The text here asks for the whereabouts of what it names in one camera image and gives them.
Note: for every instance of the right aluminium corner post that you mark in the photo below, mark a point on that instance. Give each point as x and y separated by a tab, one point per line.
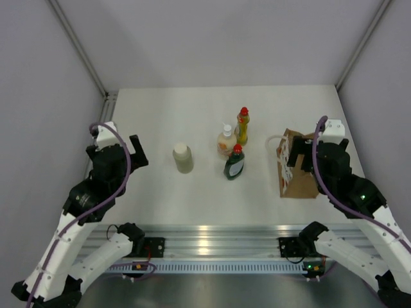
365	38

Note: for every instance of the aluminium corner post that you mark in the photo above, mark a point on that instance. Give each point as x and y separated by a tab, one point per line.
61	16
365	38

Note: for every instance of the left aluminium corner post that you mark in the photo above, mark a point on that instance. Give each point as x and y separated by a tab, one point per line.
61	16

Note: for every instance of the yellow bottle red cap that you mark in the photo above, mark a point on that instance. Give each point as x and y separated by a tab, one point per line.
243	120

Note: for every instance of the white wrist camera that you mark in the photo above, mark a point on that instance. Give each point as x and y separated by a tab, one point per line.
103	136
333	132

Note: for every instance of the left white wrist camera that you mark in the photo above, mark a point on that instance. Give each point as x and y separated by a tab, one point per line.
103	136

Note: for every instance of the white slotted cable duct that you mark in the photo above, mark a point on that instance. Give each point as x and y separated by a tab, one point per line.
201	267

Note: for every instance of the green bottle red label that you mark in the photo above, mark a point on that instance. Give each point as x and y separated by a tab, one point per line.
234	165

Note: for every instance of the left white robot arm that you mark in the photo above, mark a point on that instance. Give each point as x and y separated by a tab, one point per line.
58	279

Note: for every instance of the watermelon print canvas bag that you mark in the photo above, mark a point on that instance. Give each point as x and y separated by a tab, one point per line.
293	181

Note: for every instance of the pale green white-capped bottle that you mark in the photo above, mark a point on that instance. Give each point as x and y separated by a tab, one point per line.
183	158

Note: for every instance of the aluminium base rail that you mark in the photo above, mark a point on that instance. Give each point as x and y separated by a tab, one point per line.
226	242

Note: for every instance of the cream pump lotion bottle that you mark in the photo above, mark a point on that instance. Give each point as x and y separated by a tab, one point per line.
226	142

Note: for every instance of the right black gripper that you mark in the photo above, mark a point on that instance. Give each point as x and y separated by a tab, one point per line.
303	146

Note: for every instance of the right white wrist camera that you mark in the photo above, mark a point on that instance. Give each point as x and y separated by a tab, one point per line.
333	132

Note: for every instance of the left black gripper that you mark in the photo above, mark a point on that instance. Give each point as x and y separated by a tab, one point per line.
138	159

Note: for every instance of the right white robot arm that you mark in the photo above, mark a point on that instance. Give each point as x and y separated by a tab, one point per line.
363	204

